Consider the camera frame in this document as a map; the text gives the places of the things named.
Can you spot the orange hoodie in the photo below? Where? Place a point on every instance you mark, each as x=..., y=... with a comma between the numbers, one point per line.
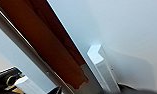
x=37, y=36

